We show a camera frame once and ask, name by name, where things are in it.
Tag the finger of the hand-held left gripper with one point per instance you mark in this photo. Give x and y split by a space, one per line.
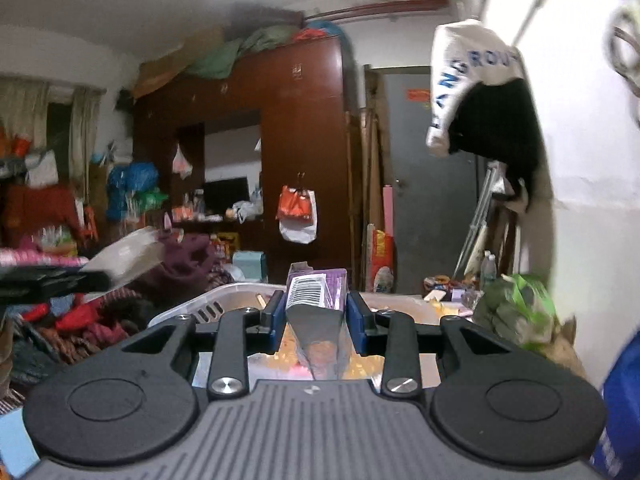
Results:
55 285

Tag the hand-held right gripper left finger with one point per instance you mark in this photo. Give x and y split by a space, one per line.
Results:
276 320

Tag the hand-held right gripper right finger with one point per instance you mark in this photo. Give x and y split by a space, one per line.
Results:
356 322

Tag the purple box with barcode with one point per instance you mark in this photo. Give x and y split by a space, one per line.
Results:
315 320

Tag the clear plastic storage box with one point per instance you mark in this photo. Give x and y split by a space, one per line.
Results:
225 297

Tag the grey-white plastic packet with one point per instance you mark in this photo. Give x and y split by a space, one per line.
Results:
131 255

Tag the pile of colourful clothes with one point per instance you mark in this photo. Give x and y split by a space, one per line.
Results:
60 330

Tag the teal box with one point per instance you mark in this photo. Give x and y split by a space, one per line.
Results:
248 265

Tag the red and yellow bag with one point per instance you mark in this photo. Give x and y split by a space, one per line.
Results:
382 255

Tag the maroon cloth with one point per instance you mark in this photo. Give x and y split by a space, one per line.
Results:
182 260

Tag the orange and white plastic bag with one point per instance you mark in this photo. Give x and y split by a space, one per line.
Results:
297 210

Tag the pink roll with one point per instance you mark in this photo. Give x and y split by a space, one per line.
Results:
388 210

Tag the blue plastic bags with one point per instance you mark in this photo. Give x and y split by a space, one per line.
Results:
131 187

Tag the black monitor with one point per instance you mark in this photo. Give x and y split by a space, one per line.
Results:
226 195

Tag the clear plastic bottle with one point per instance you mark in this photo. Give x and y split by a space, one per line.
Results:
489 267

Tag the grey door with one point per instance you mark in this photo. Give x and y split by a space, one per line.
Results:
420 185

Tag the pale curtain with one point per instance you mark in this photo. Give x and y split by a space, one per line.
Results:
82 130

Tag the green plastic bag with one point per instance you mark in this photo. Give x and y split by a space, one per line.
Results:
520 305

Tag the small white plastic bag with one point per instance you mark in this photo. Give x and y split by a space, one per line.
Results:
182 162

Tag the dark wooden wardrobe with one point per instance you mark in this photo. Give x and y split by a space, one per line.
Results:
300 135

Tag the brown cardboard sheet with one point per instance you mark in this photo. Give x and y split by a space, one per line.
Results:
160 70

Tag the black hanging garment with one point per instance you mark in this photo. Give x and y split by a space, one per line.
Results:
500 130

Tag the green cloth bundle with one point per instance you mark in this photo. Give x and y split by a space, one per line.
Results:
235 52

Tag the white garment with blue print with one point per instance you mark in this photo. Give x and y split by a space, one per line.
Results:
465 70

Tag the blue bag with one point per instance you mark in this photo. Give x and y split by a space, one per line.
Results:
622 410

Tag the red wall pipe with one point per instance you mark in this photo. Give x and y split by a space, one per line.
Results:
380 7

